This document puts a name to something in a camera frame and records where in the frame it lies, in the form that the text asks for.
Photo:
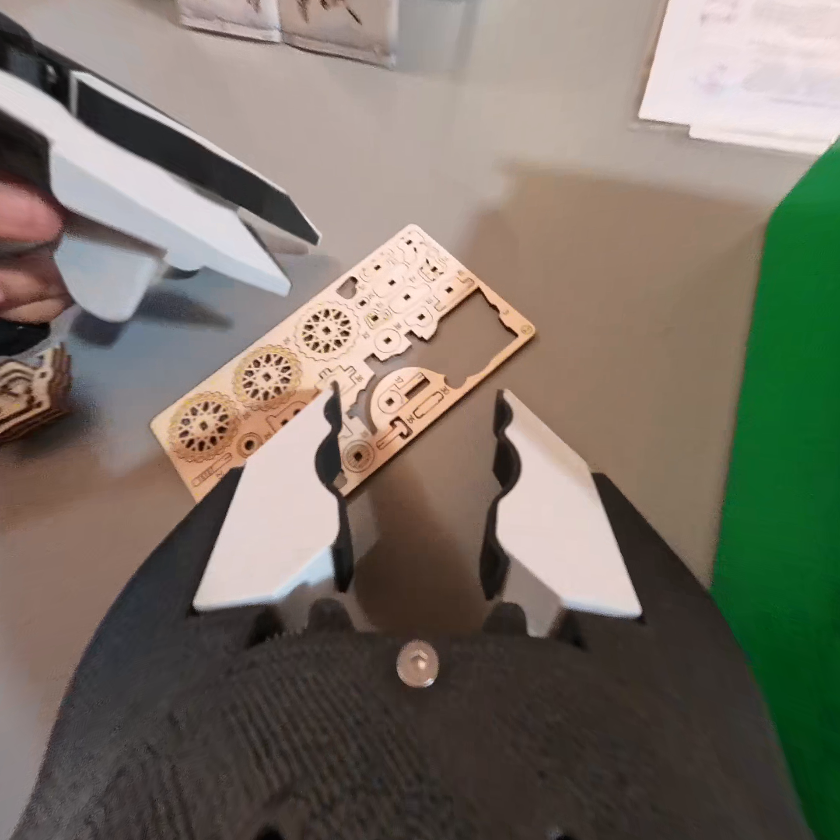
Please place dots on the green plastic bin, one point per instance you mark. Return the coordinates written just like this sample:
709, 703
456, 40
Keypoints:
787, 394

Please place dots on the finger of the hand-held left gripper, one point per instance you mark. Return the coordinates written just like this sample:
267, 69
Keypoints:
184, 157
144, 203

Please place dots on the grey desk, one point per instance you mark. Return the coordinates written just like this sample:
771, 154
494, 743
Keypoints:
525, 131

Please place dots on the white paper sheet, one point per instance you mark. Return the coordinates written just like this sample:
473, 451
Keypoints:
741, 65

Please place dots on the layered wooden model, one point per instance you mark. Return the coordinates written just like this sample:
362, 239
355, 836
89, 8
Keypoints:
29, 400

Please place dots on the person's left hand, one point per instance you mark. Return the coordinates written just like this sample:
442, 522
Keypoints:
26, 249

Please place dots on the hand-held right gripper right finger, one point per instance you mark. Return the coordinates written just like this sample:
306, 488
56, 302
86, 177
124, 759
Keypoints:
564, 525

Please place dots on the model instruction sheet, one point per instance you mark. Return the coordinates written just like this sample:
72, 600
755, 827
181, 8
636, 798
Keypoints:
315, 26

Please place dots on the wooden gear parts sheet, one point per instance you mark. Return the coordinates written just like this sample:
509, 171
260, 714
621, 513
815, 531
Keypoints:
394, 315

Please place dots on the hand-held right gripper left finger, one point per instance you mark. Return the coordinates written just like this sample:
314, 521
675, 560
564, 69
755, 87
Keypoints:
275, 525

